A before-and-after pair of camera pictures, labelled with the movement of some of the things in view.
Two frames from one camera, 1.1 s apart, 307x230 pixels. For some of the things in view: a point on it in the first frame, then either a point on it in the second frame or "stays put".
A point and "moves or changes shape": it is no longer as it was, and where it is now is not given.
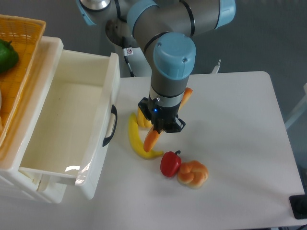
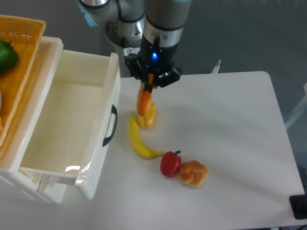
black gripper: x=162 y=117 → x=156 y=57
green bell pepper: x=9 y=57 stays put
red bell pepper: x=170 y=163 stays put
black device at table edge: x=298 y=203 stays put
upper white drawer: x=65 y=140 stays put
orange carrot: x=154 y=133 moves or changes shape
